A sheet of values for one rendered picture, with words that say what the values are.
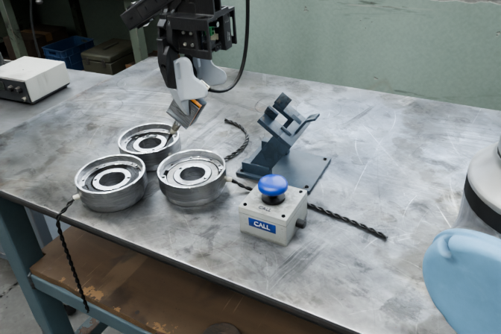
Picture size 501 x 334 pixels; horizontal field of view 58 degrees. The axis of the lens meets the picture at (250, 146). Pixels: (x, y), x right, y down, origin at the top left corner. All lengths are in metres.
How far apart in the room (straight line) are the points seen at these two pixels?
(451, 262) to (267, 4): 2.12
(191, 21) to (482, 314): 0.44
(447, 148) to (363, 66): 1.48
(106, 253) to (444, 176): 0.68
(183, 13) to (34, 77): 0.87
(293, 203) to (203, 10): 0.27
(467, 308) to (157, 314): 0.62
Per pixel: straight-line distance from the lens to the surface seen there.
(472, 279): 0.34
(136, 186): 0.69
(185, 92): 0.65
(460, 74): 2.21
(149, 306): 0.90
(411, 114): 0.94
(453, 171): 0.78
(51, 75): 1.47
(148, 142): 0.82
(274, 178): 0.60
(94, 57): 2.65
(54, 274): 1.02
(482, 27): 2.14
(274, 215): 0.58
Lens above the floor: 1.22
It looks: 31 degrees down
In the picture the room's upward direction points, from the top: 3 degrees counter-clockwise
